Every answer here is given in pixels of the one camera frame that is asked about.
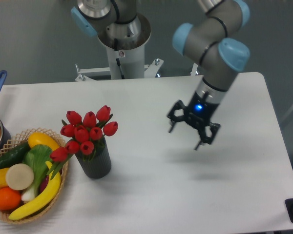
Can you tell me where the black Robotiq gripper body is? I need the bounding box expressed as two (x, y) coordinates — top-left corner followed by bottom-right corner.
(184, 91), (220, 134)

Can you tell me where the red tulip bouquet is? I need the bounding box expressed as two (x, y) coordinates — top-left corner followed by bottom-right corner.
(47, 105), (118, 176)

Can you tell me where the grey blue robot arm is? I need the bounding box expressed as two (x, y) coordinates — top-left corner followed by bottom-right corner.
(71, 0), (250, 145)

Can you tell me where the dark grey ribbed vase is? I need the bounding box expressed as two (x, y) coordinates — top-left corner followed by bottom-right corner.
(76, 137), (111, 179)

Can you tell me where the yellow squash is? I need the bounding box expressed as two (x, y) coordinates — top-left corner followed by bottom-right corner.
(27, 132), (60, 151)

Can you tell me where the yellow banana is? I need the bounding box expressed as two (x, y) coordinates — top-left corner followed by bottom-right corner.
(8, 170), (61, 221)

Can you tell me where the green bok choy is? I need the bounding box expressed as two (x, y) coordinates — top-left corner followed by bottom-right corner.
(21, 144), (52, 203)

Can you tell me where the dark red vegetable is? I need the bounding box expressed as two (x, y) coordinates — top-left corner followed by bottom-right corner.
(39, 176), (49, 194)

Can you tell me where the green cucumber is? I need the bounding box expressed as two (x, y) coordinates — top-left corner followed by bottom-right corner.
(0, 142), (30, 169)

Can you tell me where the beige round slice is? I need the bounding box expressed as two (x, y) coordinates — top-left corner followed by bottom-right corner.
(5, 163), (34, 191)

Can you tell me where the orange fruit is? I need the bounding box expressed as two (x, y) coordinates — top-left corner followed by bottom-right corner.
(0, 187), (21, 211)

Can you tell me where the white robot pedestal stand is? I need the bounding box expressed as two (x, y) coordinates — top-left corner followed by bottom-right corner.
(71, 7), (164, 81)

